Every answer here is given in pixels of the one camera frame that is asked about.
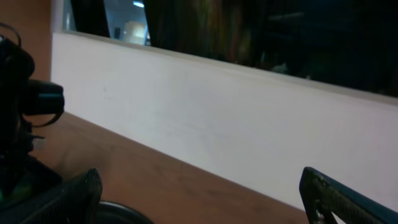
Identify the black round tray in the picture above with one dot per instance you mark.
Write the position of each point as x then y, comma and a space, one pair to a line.
115, 213

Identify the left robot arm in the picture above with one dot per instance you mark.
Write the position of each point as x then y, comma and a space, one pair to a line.
22, 96

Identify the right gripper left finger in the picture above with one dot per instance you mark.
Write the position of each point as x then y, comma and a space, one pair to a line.
74, 201

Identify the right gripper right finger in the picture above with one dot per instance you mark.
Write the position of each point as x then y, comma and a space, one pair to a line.
325, 199

